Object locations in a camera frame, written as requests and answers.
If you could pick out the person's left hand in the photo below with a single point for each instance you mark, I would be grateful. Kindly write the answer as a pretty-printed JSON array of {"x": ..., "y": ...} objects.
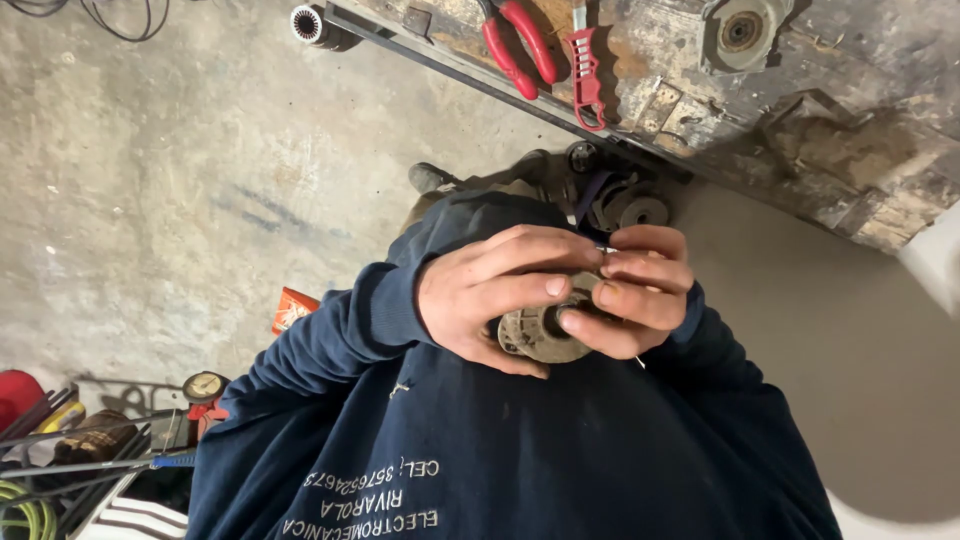
[{"x": 465, "y": 292}]

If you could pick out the person's right hand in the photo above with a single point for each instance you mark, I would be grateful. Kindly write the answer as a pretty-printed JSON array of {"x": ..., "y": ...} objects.
[{"x": 652, "y": 315}]

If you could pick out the grey round alternator housing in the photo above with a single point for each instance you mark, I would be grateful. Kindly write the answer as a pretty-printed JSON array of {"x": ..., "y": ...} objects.
[{"x": 536, "y": 334}]

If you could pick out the heap of dark pulley parts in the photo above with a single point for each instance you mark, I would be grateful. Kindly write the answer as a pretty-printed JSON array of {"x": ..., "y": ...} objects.
[{"x": 630, "y": 202}]

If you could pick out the person's dark shoe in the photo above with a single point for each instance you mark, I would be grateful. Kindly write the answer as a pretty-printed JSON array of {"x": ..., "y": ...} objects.
[{"x": 429, "y": 177}]

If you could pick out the navy blue printed sweatshirt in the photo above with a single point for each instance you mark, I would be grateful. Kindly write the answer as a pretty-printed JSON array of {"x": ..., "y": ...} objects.
[{"x": 487, "y": 450}]

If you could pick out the orange paper packet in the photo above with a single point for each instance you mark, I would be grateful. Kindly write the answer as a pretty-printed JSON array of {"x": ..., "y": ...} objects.
[{"x": 292, "y": 309}]

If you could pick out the worn wooden workbench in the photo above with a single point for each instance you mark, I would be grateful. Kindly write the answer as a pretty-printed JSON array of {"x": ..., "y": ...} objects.
[{"x": 825, "y": 127}]

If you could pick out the round dial gauge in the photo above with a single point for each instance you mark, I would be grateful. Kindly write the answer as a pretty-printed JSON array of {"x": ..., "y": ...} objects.
[{"x": 204, "y": 386}]

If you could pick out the grey alternator end cover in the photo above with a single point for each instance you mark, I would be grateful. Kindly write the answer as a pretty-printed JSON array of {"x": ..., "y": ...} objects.
[{"x": 742, "y": 34}]

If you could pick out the grey finned motor cylinder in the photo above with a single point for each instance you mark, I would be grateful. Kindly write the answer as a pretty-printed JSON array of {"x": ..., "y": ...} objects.
[{"x": 311, "y": 25}]

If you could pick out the white striped cloth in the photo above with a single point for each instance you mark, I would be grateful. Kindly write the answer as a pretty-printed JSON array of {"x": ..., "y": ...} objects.
[{"x": 139, "y": 517}]

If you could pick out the brown wound coil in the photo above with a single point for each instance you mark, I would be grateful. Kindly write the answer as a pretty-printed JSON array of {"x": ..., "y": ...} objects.
[{"x": 94, "y": 439}]

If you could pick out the yellow hand tool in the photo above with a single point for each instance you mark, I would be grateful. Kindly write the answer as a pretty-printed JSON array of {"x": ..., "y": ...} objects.
[{"x": 64, "y": 416}]

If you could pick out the red rounded cap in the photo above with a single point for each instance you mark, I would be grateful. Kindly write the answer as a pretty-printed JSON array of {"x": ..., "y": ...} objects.
[{"x": 19, "y": 397}]

